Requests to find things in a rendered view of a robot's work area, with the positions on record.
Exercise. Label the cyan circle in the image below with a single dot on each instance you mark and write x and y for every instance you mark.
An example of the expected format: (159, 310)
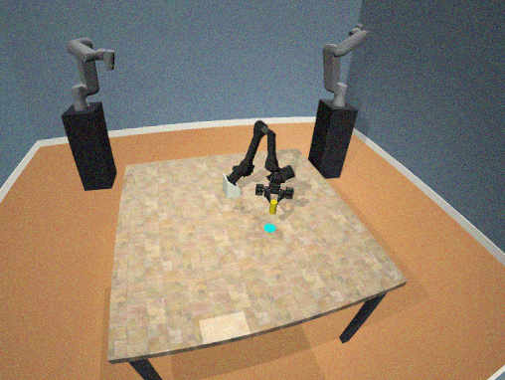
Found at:
(269, 228)

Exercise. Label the yellow cylinder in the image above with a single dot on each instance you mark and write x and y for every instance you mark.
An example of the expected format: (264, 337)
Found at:
(272, 208)

